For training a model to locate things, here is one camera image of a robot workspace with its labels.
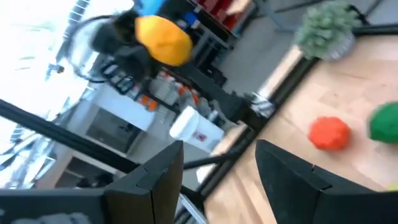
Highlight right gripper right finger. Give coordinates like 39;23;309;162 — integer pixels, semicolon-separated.
254;139;358;224

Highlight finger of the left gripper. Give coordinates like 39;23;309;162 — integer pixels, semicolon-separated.
113;9;140;32
124;49;159;82

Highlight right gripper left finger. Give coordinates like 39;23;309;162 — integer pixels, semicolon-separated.
104;140;185;224

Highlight yellow orange lemon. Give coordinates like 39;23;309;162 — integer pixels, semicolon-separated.
135;15;193;67

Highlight orange red tomato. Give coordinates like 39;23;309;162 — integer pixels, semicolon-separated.
307;116;351;152

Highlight green lime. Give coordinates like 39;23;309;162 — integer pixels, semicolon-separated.
368;101;398;144

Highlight white cabinet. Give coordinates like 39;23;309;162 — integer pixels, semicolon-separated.
67;83;156;156

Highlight white bin with label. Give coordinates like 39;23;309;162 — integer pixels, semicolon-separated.
169;105;225;154

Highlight red shelf bins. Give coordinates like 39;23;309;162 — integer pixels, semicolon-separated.
198;0;249;32

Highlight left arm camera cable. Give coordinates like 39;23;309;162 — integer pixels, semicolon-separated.
66;14;139;84

